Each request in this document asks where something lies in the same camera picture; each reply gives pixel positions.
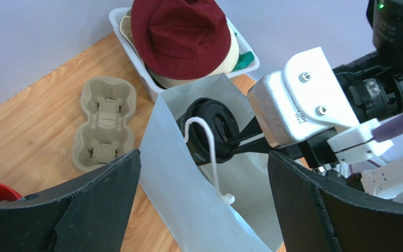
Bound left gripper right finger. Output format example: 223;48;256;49
268;151;403;251

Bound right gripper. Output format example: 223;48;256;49
227;117;339;169

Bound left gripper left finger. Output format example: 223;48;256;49
0;149;141;251

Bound white paper bag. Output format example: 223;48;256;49
140;74;283;251

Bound brown translucent coffee cup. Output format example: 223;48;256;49
186;122;211;166

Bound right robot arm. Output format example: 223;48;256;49
226;1;403;173

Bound green cloth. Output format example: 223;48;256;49
228;30;255;73

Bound stacked pulp cup carriers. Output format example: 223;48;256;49
71;76;137;173

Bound white plastic basket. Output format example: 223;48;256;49
109;7;260;102

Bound maroon bucket hat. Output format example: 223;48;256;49
131;1;234;80

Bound beige hat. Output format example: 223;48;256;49
119;15;239;88

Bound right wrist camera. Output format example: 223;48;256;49
247;47;394;164

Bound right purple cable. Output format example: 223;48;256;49
373;99;403;143

